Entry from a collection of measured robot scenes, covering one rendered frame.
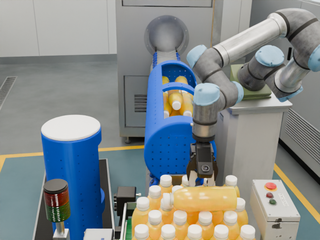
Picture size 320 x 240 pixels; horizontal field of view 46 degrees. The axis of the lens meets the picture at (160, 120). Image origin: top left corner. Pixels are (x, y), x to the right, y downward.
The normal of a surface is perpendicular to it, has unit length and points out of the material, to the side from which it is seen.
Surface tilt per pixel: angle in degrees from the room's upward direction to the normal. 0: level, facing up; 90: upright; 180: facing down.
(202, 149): 29
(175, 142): 90
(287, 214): 0
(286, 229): 90
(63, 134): 0
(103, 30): 90
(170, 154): 90
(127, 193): 0
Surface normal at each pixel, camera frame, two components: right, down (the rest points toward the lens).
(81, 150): 0.49, 0.37
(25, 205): 0.02, -0.91
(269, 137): 0.18, 0.41
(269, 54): 0.11, -0.46
